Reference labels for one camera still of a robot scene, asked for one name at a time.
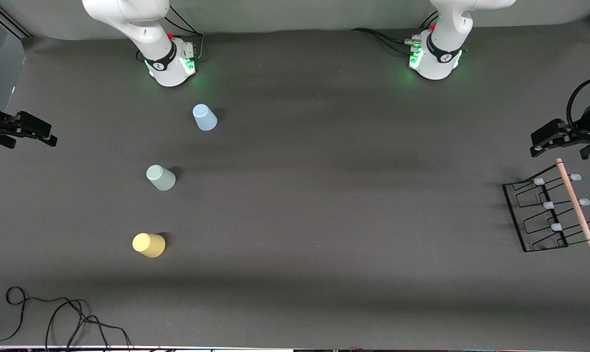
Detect black wire cup holder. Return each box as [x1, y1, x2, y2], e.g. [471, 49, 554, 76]
[502, 157, 590, 253]

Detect pale green plastic cup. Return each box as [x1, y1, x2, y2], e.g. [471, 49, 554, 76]
[146, 164, 176, 191]

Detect yellow plastic cup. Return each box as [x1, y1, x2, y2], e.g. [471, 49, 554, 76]
[132, 232, 167, 258]

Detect pale blue plastic cup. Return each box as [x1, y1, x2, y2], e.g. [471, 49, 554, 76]
[192, 104, 218, 132]

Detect dark grey table mat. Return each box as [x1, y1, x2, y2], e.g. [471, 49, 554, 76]
[0, 19, 590, 351]

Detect black left gripper cable loop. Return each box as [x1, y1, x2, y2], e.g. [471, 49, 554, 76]
[567, 77, 590, 138]

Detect thin black loose cable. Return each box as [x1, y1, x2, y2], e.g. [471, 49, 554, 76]
[0, 286, 133, 351]

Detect black right arm base cables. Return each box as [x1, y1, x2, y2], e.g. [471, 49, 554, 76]
[165, 4, 205, 62]

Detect black arm base cables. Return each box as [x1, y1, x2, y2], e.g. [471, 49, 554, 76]
[350, 12, 440, 55]
[165, 4, 205, 62]

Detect black left arm base cables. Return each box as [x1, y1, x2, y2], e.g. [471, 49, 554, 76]
[350, 12, 440, 55]

